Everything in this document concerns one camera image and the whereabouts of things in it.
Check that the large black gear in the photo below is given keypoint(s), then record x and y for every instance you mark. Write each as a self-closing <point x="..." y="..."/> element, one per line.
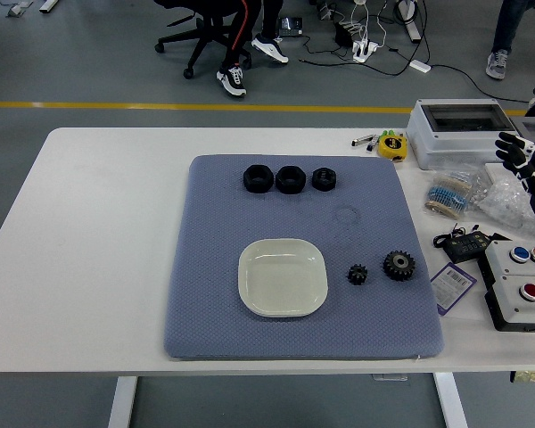
<point x="399" y="266"/>

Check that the small black gear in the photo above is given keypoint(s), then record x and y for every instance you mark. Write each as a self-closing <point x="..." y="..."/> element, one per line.
<point x="357" y="274"/>

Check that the flat white box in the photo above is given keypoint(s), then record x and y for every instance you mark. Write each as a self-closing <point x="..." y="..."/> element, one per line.
<point x="495" y="171"/>

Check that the push button control box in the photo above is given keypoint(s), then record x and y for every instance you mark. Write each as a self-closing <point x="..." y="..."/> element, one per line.
<point x="512" y="285"/>

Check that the small black hex nut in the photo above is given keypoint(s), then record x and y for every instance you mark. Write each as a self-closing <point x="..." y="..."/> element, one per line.
<point x="324" y="179"/>

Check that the large black hex nut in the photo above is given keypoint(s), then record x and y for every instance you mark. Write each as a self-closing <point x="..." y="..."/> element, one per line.
<point x="258" y="179"/>
<point x="290" y="180"/>

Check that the clear bag of parts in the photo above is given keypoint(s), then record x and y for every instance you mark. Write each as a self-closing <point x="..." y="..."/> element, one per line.
<point x="504" y="205"/>

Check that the black digital meter module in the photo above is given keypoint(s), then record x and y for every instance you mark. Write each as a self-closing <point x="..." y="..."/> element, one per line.
<point x="468" y="245"/>

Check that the blue resistor strip bundle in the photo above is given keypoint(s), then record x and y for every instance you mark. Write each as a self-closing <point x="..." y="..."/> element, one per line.
<point x="446" y="196"/>

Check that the purple-edged barcode card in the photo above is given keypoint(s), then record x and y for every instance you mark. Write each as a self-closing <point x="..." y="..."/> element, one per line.
<point x="450" y="290"/>

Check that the yellow tape measure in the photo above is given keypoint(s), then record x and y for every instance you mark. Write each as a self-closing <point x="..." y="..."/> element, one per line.
<point x="392" y="147"/>

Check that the green connector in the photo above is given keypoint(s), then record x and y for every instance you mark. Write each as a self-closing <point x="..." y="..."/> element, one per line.
<point x="387" y="134"/>

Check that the standing person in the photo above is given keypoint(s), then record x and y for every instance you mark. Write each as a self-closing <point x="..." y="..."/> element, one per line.
<point x="504" y="27"/>

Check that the white power adapter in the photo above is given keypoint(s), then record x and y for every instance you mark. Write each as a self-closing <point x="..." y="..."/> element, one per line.
<point x="420" y="65"/>

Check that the small silver black connector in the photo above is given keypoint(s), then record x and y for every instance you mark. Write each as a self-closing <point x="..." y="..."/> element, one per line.
<point x="373" y="143"/>
<point x="360" y="141"/>

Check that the white desk leg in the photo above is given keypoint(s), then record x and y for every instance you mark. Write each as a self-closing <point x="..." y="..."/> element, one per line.
<point x="410" y="22"/>

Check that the white power strip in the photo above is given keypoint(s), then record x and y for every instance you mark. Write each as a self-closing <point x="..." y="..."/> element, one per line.
<point x="364" y="50"/>

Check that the white table leg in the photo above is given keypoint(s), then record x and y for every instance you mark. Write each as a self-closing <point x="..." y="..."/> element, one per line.
<point x="122" y="401"/>
<point x="450" y="401"/>

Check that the black power brick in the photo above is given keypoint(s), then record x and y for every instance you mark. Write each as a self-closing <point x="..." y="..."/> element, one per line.
<point x="343" y="33"/>

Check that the white square plate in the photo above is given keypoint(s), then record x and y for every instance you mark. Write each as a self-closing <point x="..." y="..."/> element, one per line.
<point x="282" y="278"/>

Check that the black device with screen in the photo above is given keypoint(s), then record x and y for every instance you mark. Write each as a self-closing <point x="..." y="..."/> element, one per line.
<point x="290" y="26"/>

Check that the seated person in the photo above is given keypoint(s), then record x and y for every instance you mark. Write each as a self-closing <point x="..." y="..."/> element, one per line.
<point x="238" y="35"/>

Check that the blue-grey quilted mat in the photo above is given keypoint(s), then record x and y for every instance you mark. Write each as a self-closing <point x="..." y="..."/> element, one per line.
<point x="214" y="276"/>

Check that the black office chair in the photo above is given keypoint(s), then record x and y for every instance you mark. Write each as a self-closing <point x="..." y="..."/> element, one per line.
<point x="205" y="31"/>

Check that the grey electrical enclosure box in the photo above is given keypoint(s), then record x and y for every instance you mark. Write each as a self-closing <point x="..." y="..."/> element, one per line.
<point x="455" y="142"/>

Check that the table underside bracket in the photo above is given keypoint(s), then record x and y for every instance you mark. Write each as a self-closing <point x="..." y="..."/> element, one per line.
<point x="390" y="377"/>

